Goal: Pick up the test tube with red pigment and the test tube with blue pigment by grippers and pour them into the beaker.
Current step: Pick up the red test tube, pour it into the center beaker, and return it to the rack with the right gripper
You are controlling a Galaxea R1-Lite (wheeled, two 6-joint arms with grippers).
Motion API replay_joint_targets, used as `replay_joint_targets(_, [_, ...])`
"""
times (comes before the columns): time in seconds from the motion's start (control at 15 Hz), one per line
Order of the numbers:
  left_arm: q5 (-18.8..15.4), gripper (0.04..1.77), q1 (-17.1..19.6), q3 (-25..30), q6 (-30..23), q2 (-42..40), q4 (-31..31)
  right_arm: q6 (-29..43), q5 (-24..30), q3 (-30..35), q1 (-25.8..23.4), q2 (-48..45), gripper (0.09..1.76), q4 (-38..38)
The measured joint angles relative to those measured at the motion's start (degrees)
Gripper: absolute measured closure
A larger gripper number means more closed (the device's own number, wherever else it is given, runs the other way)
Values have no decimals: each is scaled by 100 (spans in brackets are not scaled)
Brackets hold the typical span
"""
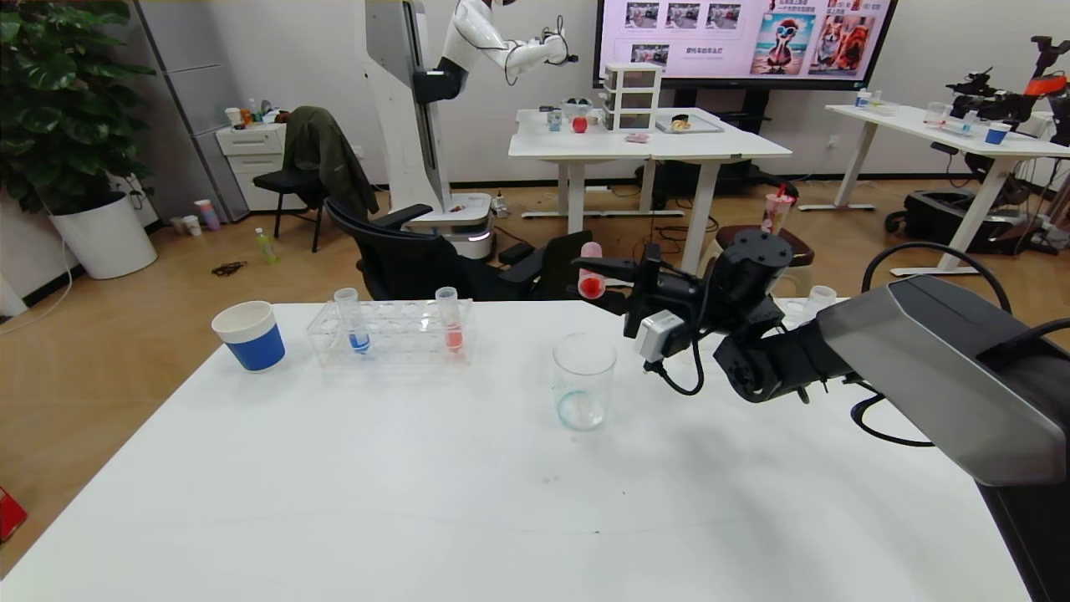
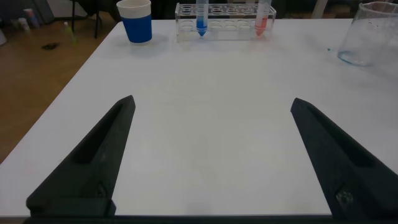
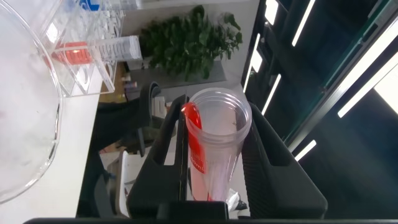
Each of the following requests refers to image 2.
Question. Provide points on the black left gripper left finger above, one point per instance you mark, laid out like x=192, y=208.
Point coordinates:
x=93, y=155

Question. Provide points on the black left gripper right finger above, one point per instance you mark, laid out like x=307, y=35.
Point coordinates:
x=351, y=161

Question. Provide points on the blue pigment test tube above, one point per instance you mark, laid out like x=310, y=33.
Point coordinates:
x=201, y=23

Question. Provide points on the glass beaker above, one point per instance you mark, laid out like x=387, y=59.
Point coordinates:
x=370, y=37

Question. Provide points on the red pigment test tube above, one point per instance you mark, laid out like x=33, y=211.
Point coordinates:
x=261, y=25

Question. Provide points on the clear test tube rack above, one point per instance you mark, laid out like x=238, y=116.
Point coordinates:
x=227, y=26

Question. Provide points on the green drink bottle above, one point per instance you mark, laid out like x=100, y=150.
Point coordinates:
x=69, y=32

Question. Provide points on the black four-leg chair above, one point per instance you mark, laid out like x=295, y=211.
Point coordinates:
x=97, y=21

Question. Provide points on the paper cup blue sleeve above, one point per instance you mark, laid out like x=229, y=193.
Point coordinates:
x=136, y=28

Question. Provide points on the small white cup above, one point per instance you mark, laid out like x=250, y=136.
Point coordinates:
x=23, y=24

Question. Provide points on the pink cup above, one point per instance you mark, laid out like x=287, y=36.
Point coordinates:
x=32, y=18

